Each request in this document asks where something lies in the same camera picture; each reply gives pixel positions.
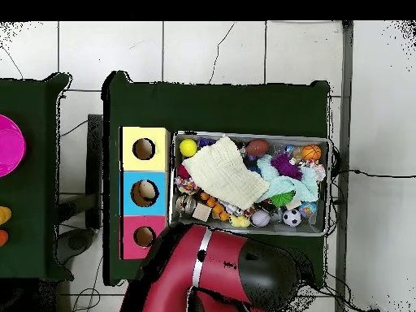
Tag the magenta plate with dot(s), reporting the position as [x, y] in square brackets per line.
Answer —
[10, 146]

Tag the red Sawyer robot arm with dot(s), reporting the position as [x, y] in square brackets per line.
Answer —
[221, 253]

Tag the dark green side table cloth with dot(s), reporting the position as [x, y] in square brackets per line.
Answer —
[29, 188]

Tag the yellow ball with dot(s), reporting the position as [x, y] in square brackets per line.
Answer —
[188, 147]

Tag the clear mesh bin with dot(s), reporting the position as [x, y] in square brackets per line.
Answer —
[250, 231]

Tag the cream yellow cloth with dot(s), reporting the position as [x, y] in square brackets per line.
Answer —
[224, 172]

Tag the orange toy basketball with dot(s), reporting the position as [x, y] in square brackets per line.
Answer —
[312, 152]

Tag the small soccer ball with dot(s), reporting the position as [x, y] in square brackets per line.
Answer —
[292, 218]

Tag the mint green cloth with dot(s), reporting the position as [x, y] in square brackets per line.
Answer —
[292, 188]

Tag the green spiky ball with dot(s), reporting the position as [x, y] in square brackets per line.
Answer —
[281, 199]

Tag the purple spiky toy with eyes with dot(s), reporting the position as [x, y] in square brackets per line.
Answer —
[286, 166]

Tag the white ball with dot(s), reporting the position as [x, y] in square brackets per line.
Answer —
[260, 218]

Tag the brown toy football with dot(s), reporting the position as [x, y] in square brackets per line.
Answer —
[257, 147]

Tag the small wooden block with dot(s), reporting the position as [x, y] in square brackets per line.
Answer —
[202, 212]

